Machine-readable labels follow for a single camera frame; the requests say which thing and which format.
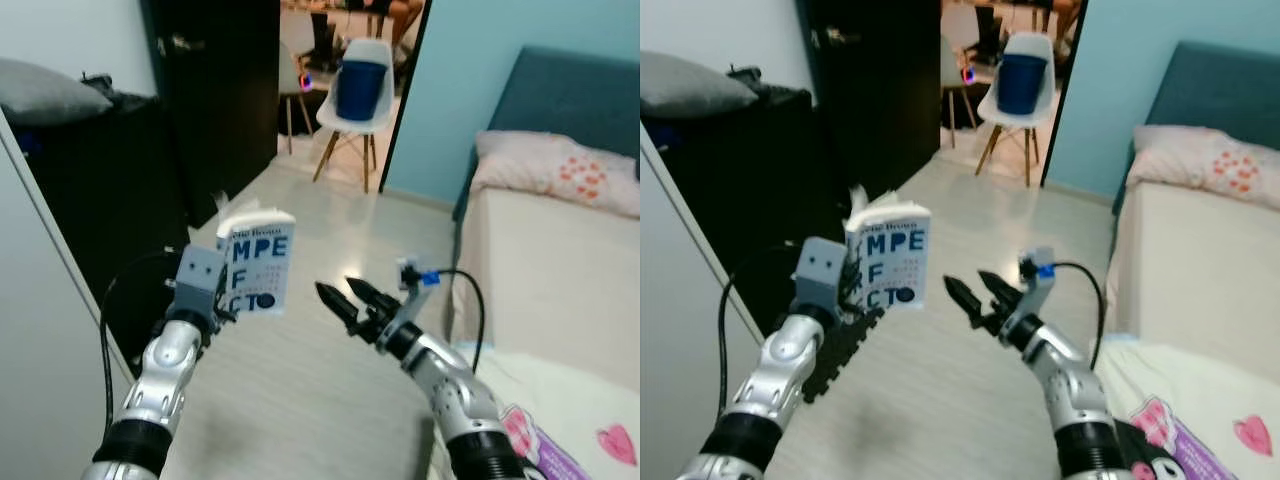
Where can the white paperback book blue letters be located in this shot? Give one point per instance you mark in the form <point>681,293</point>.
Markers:
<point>258,262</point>
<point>890,255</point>

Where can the white bed mattress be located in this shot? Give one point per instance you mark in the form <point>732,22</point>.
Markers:
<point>550,280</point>
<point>1200,270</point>

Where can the person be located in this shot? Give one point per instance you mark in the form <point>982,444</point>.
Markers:
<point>1065,15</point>
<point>405,18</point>

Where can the teal upholstered headboard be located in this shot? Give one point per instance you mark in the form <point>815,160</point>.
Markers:
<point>1220,90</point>
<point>570,95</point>

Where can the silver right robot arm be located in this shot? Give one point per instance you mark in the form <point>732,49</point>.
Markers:
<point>455,395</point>
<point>1075,395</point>

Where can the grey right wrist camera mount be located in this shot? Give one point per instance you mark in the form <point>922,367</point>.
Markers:
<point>415,295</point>
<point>1036,285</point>

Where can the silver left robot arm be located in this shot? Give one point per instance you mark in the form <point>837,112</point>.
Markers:
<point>780,385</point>
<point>160,390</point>

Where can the blue bucket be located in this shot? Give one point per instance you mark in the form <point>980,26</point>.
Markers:
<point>361,92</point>
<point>1021,85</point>

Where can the white cabinet panel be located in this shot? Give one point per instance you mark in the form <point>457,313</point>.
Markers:
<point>40,350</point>
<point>680,350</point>

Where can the grey cushion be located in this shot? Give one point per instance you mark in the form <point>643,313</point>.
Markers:
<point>45,95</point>
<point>690,90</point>

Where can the pink pillow with coloured dots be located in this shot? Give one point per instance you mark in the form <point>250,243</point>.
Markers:
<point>540,165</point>
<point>1200,160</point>

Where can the black door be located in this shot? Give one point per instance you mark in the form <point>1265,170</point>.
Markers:
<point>215,110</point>
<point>870,100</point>

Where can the black cabinet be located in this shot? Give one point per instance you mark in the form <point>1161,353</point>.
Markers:
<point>730,190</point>
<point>100,190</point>

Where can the cream cartoon print blanket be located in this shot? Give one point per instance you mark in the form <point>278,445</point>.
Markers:
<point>1210,400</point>
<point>560,410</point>

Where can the black foam puzzle mat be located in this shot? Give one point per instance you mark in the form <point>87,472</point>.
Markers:
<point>850,355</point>

